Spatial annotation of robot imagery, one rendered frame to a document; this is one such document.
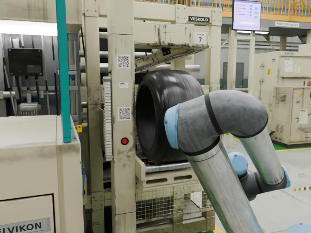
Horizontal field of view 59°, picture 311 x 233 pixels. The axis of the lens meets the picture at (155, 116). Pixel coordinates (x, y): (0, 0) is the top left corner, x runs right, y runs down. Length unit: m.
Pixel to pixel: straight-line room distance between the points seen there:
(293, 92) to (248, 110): 5.35
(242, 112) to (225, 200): 0.29
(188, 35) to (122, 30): 0.58
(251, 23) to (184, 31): 3.93
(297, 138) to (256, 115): 5.57
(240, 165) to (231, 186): 0.34
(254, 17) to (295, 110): 2.00
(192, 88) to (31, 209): 1.07
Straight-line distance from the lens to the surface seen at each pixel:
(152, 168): 1.59
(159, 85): 1.50
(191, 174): 1.68
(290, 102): 6.06
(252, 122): 0.73
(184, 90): 1.50
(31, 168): 0.69
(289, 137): 6.17
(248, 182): 1.21
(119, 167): 1.62
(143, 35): 1.86
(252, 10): 5.90
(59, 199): 0.73
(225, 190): 0.83
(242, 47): 12.91
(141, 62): 1.98
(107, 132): 1.56
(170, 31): 1.93
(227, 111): 0.69
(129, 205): 1.72
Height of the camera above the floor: 1.42
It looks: 8 degrees down
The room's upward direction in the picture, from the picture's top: straight up
